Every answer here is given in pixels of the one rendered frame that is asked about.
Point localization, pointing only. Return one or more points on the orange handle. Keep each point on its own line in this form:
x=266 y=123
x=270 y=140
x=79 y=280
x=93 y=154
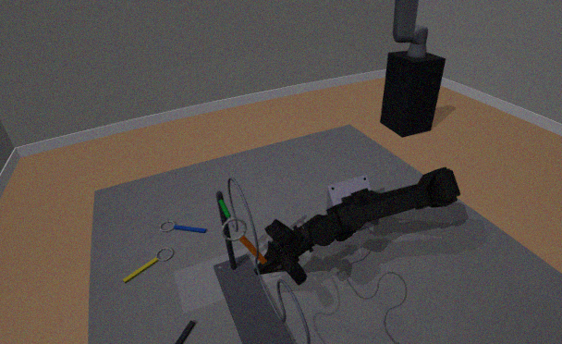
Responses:
x=243 y=239

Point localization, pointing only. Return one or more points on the yellow handle with grey wire loop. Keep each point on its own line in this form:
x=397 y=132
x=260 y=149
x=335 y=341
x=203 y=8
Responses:
x=144 y=267

